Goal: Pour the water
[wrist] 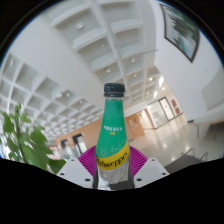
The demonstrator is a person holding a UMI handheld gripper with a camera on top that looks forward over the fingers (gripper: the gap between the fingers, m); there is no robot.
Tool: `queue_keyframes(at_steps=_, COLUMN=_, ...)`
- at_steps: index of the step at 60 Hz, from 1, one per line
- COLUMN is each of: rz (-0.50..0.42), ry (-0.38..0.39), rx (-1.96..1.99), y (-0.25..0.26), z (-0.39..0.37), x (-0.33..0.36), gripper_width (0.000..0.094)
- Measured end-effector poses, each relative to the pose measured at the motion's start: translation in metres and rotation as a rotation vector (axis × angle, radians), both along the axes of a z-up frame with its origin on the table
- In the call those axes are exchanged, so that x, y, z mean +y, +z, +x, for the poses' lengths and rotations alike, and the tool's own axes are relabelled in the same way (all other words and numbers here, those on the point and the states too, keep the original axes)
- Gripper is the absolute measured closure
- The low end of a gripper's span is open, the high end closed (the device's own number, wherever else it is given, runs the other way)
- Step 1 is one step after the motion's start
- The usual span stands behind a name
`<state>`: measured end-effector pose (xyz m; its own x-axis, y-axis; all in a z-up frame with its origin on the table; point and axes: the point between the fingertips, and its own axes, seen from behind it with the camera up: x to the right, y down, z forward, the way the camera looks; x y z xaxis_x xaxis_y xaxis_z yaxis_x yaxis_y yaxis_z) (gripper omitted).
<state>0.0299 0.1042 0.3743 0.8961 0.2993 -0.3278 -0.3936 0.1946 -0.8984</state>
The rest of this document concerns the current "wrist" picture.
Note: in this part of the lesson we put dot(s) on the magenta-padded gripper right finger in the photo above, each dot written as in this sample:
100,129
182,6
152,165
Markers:
150,171

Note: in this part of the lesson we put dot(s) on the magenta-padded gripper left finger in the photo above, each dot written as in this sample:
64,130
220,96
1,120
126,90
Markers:
75,173

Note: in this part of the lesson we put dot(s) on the green drink bottle yellow label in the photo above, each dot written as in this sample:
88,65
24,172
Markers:
111,133

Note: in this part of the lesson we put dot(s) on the group of black chairs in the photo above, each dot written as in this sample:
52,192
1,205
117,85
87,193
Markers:
191,150

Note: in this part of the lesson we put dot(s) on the green leafy potted plant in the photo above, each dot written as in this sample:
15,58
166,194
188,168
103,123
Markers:
33,146

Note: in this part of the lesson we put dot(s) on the glass double door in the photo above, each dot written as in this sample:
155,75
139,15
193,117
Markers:
156,113

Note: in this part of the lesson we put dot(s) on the framed landscape painting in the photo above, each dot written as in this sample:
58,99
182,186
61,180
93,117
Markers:
181,31

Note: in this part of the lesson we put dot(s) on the group of ceiling lights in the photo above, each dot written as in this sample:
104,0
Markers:
79,25

